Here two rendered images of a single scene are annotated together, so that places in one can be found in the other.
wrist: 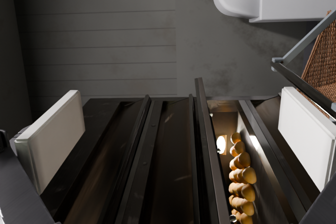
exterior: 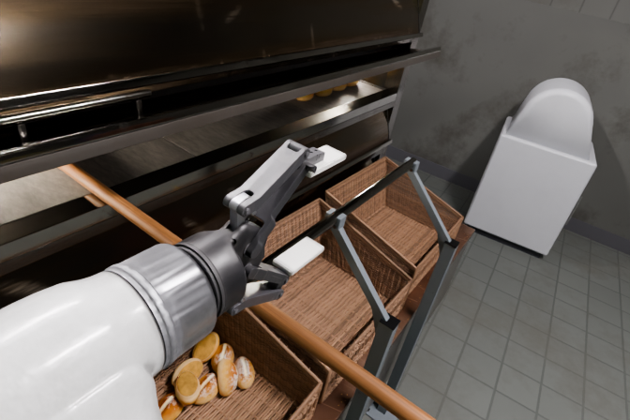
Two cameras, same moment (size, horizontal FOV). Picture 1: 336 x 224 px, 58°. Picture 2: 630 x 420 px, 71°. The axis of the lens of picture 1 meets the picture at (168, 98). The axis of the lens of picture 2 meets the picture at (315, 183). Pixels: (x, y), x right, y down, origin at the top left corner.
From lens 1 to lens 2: 0.40 m
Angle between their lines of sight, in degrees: 34
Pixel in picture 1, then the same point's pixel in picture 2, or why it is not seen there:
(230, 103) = (396, 82)
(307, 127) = (300, 259)
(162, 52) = not seen: outside the picture
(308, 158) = (288, 255)
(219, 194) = (287, 96)
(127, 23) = not seen: outside the picture
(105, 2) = not seen: outside the picture
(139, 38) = not seen: outside the picture
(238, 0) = (540, 114)
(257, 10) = (516, 134)
